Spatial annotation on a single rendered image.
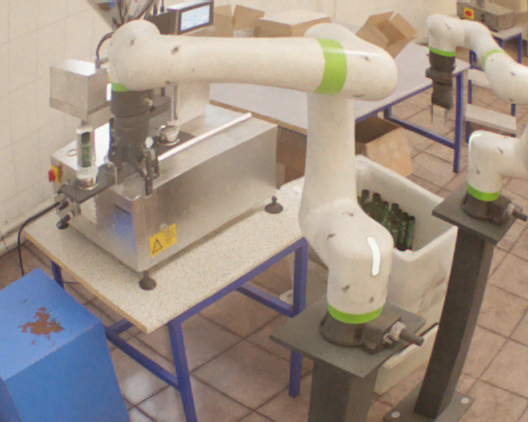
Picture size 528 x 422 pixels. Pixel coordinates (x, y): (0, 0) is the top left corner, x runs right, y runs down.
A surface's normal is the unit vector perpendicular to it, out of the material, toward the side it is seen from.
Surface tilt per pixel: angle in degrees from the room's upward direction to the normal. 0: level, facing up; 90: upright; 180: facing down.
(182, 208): 90
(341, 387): 90
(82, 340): 90
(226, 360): 0
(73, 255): 0
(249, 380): 0
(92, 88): 90
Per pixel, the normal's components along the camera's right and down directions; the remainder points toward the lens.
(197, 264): 0.01, -0.86
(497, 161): -0.07, 0.47
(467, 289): -0.65, 0.38
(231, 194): 0.77, 0.33
